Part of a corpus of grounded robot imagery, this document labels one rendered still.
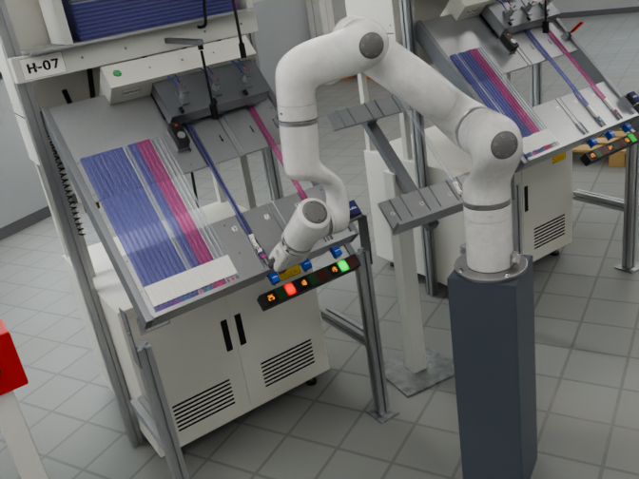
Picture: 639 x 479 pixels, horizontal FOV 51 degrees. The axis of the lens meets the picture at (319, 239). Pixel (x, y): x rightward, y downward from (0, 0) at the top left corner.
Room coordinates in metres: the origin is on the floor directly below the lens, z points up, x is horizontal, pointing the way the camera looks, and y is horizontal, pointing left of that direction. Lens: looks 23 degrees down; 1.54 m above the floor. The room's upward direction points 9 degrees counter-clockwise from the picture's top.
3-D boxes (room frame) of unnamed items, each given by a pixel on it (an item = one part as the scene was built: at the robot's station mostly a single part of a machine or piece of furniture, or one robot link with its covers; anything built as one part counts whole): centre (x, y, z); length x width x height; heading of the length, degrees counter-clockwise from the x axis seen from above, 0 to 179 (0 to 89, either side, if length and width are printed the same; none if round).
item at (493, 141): (1.56, -0.44, 1.00); 0.19 x 0.12 x 0.24; 7
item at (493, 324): (1.59, -0.44, 0.35); 0.18 x 0.18 x 0.70; 57
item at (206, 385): (2.28, 0.50, 0.31); 0.70 x 0.65 x 0.62; 121
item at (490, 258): (1.59, -0.44, 0.79); 0.19 x 0.19 x 0.18
